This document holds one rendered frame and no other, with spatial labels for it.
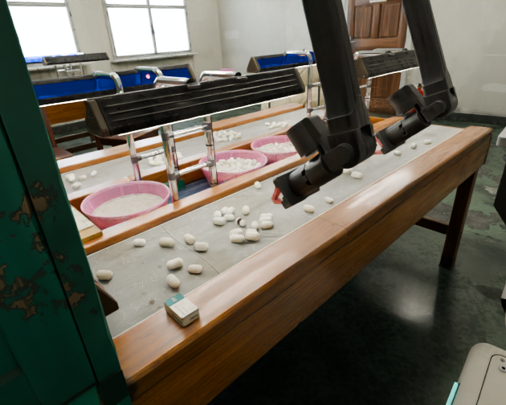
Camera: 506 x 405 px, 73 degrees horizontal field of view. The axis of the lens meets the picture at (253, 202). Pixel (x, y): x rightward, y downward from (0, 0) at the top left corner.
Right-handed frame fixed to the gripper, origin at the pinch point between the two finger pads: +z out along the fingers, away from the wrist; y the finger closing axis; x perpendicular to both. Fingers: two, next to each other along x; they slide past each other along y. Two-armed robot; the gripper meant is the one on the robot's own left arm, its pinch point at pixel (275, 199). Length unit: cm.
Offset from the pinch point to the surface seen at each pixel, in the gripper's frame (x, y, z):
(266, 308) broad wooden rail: 19.1, 15.8, 0.6
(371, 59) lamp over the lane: -32, -75, 0
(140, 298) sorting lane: 5.1, 33.6, 12.4
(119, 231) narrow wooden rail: -12.6, 26.3, 29.7
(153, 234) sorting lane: -8.2, 18.9, 28.2
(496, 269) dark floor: 84, -143, 33
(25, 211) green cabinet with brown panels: -6, 49, -26
